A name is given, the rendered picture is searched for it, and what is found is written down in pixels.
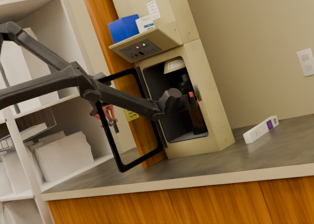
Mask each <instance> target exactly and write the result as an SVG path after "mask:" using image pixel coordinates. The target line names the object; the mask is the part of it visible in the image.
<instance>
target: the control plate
mask: <svg viewBox="0 0 314 224"><path fill-rule="evenodd" d="M143 44H145V45H143ZM137 47H139V48H137ZM152 48H153V49H152ZM148 50H150V51H148ZM161 50H162V49H160V48H159V47H157V46H156V45H155V44H154V43H152V42H151V41H149V40H148V39H146V40H144V41H141V42H139V43H136V44H134V45H132V46H129V47H127V48H124V49H122V50H119V51H120V52H121V53H122V54H124V55H125V56H127V57H128V58H130V59H131V60H133V61H134V60H137V59H139V58H142V57H145V56H147V55H150V54H153V53H155V52H158V51H161ZM144 51H146V52H144ZM138 52H142V53H143V54H144V55H141V54H140V53H138ZM135 54H137V55H138V56H137V57H136V56H135ZM131 56H133V58H132V57H131Z"/></svg>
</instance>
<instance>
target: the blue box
mask: <svg viewBox="0 0 314 224"><path fill-rule="evenodd" d="M137 19H139V17H138V14H134V15H130V16H126V17H123V18H120V19H118V20H116V21H114V22H112V23H110V24H108V27H109V31H110V33H111V36H112V39H113V42H114V44H115V43H118V42H120V41H123V40H125V39H127V38H130V37H132V36H135V35H137V34H139V33H140V32H139V29H138V26H137V24H136V20H137Z"/></svg>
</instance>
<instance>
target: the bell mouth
mask: <svg viewBox="0 0 314 224"><path fill-rule="evenodd" d="M184 67H186V65H185V63H184V60H183V58H182V57H181V56H177V57H175V58H171V59H168V60H166V61H165V62H164V74H166V73H169V72H173V71H176V70H178V69H181V68H184Z"/></svg>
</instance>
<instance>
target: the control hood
mask: <svg viewBox="0 0 314 224"><path fill-rule="evenodd" d="M146 39H148V40H149V41H151V42H152V43H154V44H155V45H156V46H157V47H159V48H160V49H162V50H161V51H158V52H155V53H153V54H150V55H147V56H145V57H142V58H139V59H137V60H134V61H133V60H131V59H130V58H128V57H127V56H125V55H124V54H122V53H121V52H120V51H119V50H122V49H124V48H127V47H129V46H132V45H134V44H136V43H139V42H141V41H144V40H146ZM182 44H183V42H182V39H181V36H180V33H179V30H178V27H177V25H176V22H175V21H173V22H169V23H166V24H162V25H159V26H156V27H153V28H151V29H149V30H146V31H144V32H142V33H139V34H137V35H135V36H132V37H130V38H127V39H125V40H123V41H120V42H118V43H115V44H113V45H111V46H109V49H110V50H112V51H113V52H115V53H116V54H118V55H119V56H121V57H122V58H123V59H125V60H127V61H128V62H130V63H133V62H136V61H139V60H141V59H144V58H147V57H150V56H152V55H155V54H158V53H161V52H163V51H166V50H169V49H171V48H174V47H177V46H179V45H182Z"/></svg>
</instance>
